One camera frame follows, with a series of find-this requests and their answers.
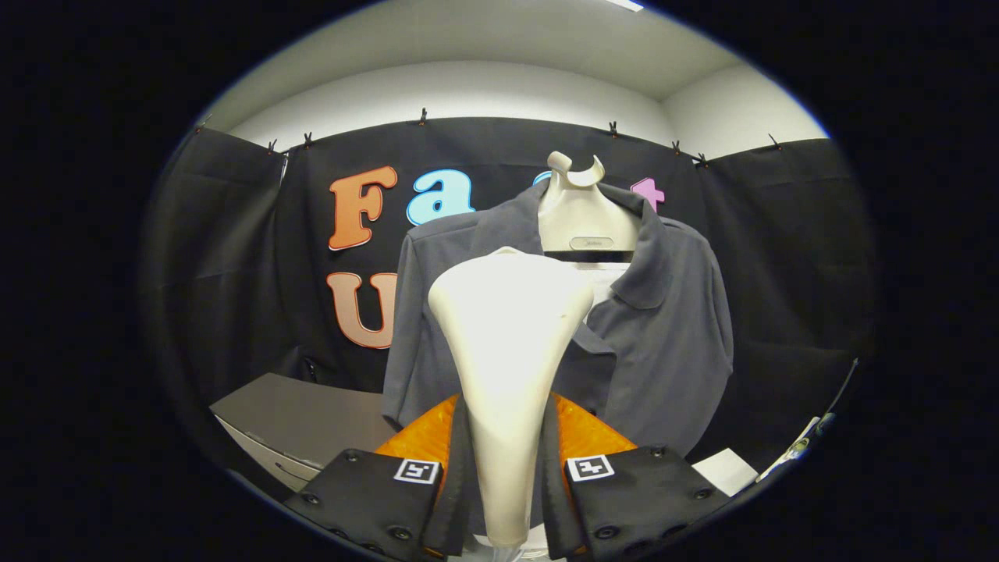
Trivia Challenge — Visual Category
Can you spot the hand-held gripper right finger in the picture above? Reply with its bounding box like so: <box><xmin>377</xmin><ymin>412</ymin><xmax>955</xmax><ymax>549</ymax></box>
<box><xmin>540</xmin><ymin>392</ymin><xmax>731</xmax><ymax>561</ymax></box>

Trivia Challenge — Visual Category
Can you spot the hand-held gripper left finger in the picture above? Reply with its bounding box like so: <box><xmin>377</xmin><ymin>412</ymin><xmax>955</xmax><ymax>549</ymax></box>
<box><xmin>283</xmin><ymin>393</ymin><xmax>473</xmax><ymax>562</ymax></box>

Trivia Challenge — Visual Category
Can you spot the white garment steamer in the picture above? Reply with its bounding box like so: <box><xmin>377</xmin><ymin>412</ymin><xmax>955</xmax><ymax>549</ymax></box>
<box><xmin>428</xmin><ymin>247</ymin><xmax>595</xmax><ymax>549</ymax></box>

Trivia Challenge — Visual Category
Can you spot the grey button shirt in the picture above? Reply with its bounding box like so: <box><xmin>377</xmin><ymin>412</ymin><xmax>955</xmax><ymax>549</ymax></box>
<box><xmin>381</xmin><ymin>178</ymin><xmax>734</xmax><ymax>461</ymax></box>

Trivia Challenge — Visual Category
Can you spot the grey drawer cabinet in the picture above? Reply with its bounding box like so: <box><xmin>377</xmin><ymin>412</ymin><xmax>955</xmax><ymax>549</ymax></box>
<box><xmin>209</xmin><ymin>372</ymin><xmax>400</xmax><ymax>494</ymax></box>

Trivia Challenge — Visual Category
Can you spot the white device with blue screen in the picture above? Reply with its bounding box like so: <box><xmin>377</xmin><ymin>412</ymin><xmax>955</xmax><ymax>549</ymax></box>
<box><xmin>757</xmin><ymin>414</ymin><xmax>836</xmax><ymax>481</ymax></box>

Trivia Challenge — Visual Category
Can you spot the white mannequin form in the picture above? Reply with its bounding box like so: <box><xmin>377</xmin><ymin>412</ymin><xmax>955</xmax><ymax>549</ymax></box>
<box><xmin>537</xmin><ymin>151</ymin><xmax>642</xmax><ymax>291</ymax></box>

